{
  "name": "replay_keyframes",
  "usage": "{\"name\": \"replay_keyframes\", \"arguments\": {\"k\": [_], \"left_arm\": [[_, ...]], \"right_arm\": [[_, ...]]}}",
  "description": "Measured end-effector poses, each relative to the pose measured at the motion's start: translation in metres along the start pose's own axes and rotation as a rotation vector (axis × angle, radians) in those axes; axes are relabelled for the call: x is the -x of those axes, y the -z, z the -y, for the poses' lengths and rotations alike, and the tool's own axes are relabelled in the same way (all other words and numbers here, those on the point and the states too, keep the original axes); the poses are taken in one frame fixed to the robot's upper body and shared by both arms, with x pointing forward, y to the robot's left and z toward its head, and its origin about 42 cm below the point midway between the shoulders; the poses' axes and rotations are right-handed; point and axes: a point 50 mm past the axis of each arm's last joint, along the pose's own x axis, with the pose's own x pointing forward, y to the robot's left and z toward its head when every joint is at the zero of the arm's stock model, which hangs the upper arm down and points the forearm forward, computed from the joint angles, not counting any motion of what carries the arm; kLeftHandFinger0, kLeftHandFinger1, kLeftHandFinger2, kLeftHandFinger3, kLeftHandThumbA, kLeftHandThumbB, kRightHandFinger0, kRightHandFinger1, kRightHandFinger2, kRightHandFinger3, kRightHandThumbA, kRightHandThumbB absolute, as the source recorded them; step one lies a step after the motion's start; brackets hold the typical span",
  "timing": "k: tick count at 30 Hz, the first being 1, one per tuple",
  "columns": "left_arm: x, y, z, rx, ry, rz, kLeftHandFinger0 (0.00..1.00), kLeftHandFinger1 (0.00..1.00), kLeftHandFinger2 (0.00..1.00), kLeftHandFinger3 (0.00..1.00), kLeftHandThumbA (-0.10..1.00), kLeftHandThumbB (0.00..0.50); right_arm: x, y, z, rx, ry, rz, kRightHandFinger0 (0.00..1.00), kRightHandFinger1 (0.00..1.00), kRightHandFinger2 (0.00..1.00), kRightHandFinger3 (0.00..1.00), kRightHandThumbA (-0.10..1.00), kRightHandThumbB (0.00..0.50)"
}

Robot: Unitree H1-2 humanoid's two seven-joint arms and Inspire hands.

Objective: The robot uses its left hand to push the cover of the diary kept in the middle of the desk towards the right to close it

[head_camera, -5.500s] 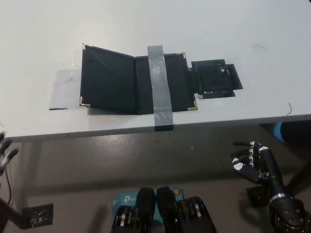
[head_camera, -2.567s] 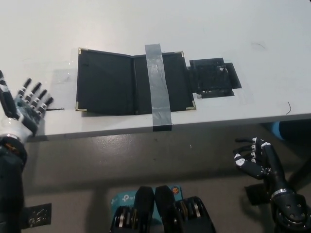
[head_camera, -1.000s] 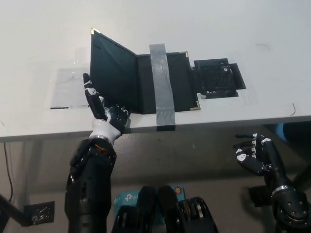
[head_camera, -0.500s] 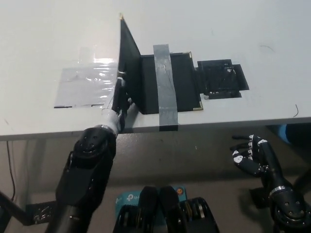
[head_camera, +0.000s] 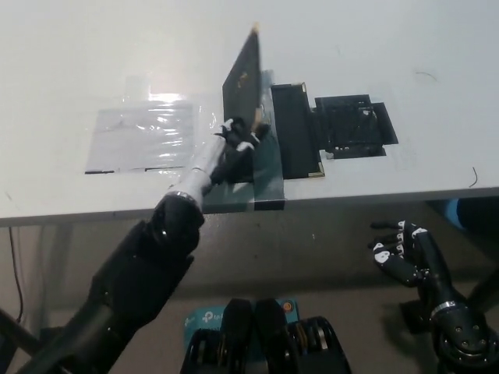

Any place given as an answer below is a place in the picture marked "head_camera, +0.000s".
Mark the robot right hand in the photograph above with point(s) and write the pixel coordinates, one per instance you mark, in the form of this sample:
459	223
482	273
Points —
429	261

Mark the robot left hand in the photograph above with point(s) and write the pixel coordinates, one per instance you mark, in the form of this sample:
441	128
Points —
208	163

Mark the black diary with gold corners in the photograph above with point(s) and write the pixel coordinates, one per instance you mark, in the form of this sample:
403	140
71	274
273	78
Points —
296	132

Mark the black tape patch on desk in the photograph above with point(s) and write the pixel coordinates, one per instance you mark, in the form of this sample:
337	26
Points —
347	124

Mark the black floor tape patch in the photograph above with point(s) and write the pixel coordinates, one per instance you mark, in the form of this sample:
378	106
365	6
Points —
415	317

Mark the clear plastic tape patch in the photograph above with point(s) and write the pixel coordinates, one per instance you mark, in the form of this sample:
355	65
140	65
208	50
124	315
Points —
140	136

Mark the teal tp-link box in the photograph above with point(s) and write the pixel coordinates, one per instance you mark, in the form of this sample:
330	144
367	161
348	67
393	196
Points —
206	317

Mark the brown table leg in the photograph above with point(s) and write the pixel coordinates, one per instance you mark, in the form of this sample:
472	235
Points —
15	335

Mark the gray duct tape strip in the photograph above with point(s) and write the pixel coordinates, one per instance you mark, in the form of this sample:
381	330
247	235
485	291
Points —
269	187

